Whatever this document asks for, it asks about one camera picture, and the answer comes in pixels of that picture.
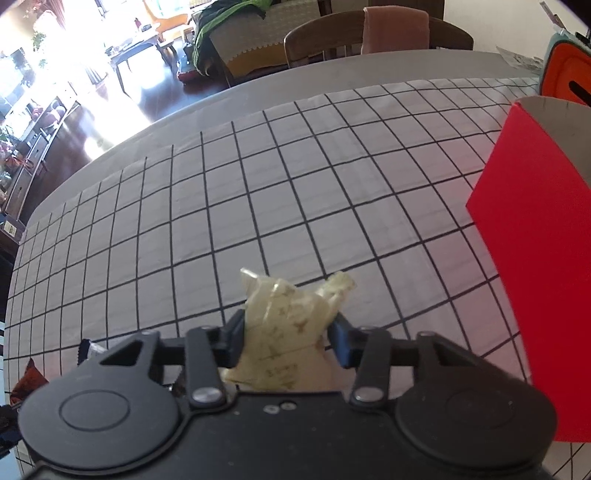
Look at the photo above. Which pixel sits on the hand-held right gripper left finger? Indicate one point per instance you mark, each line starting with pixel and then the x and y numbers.
pixel 233 344

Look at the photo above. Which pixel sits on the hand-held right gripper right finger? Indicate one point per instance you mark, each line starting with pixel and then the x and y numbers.
pixel 341 344

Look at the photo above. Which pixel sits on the pale yellow snack wrapper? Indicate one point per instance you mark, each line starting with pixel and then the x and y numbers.
pixel 281 332

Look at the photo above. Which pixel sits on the red paper bag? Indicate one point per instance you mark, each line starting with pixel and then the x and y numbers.
pixel 531 207

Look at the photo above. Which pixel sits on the white and black snack packet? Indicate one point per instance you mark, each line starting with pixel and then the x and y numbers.
pixel 87 350

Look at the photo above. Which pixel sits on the white checkered tablecloth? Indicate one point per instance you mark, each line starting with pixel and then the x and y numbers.
pixel 277 184

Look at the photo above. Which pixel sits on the dark red snack packet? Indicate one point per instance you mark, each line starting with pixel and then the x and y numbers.
pixel 30 383

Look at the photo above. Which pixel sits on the long television cabinet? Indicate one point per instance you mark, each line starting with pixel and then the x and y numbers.
pixel 32 157

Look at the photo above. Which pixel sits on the red floor toy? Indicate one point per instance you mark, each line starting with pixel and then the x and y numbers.
pixel 187 69

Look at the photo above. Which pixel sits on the wooden dining chair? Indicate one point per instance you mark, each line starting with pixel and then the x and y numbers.
pixel 323 39

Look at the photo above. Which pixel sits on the dark coffee table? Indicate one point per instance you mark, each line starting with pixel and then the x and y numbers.
pixel 138 48

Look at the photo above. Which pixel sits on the sofa with white cover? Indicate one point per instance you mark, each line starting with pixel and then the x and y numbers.
pixel 258 32

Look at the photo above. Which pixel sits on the pink cloth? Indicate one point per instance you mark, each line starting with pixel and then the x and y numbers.
pixel 397 30

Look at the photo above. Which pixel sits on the green and black jacket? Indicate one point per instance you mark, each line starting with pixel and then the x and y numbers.
pixel 217 18

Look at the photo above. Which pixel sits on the orange armchair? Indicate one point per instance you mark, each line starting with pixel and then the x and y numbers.
pixel 171 21

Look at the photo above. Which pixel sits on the printed paper sheet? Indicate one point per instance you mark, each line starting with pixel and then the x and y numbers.
pixel 521 60

